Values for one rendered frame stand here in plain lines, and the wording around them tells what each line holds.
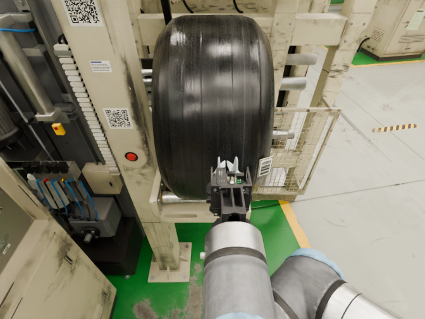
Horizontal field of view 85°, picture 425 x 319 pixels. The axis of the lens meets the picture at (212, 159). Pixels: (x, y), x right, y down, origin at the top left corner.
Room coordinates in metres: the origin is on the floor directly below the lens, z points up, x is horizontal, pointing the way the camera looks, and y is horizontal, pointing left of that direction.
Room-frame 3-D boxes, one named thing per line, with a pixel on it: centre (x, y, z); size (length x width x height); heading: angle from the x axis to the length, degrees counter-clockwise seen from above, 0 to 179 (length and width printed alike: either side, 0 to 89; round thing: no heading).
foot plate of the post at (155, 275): (0.66, 0.29, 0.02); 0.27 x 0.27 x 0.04; 0
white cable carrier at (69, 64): (0.63, 0.37, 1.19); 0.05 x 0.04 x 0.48; 0
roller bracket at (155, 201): (0.68, 0.21, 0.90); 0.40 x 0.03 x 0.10; 0
